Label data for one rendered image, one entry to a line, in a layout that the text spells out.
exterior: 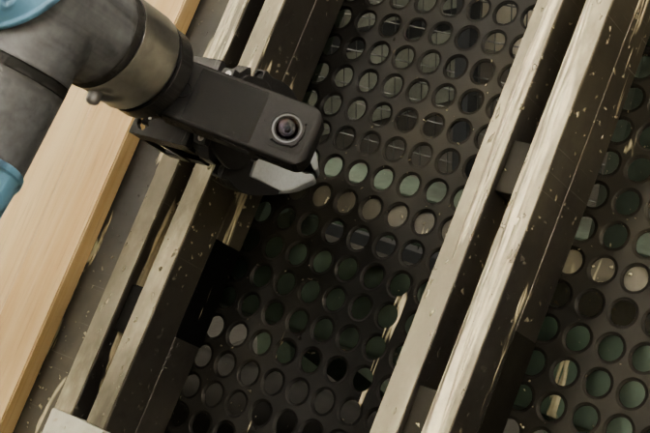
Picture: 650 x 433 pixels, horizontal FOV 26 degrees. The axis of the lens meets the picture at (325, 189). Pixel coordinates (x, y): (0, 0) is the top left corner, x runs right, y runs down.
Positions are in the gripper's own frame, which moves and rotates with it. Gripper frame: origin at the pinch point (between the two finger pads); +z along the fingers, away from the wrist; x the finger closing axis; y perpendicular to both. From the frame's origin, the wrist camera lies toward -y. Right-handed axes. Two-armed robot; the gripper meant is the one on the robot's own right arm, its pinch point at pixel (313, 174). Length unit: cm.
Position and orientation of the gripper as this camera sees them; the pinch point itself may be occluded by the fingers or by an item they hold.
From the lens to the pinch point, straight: 113.7
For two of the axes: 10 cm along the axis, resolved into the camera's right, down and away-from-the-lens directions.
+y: -7.7, -2.0, 6.1
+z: 5.2, 3.6, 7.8
